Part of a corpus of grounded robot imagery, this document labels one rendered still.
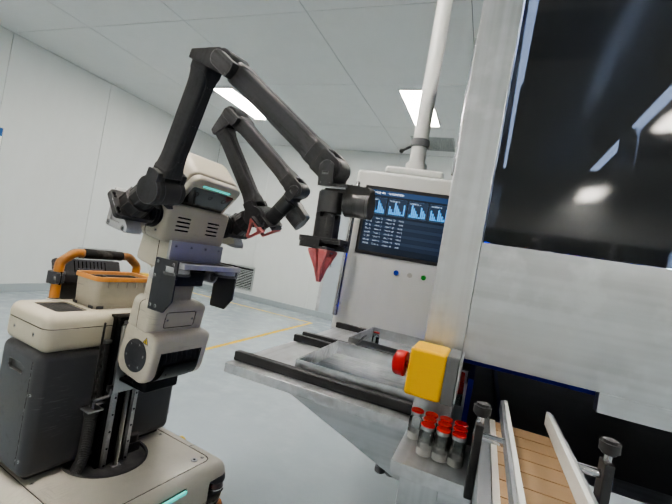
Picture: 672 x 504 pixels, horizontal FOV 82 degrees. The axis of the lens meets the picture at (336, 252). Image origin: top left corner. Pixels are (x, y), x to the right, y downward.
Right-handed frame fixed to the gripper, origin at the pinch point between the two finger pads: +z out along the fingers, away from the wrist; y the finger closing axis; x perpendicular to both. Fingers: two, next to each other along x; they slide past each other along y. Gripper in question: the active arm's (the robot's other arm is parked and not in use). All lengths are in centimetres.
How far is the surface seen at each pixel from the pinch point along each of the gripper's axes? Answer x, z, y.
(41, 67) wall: 213, -179, -488
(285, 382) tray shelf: -10.5, 21.0, 0.7
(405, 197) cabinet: 89, -36, -2
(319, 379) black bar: -7.6, 19.6, 6.7
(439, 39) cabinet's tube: 95, -111, 1
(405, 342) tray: 54, 20, 12
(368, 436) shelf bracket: -2.0, 30.0, 17.0
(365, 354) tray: 20.0, 19.1, 8.1
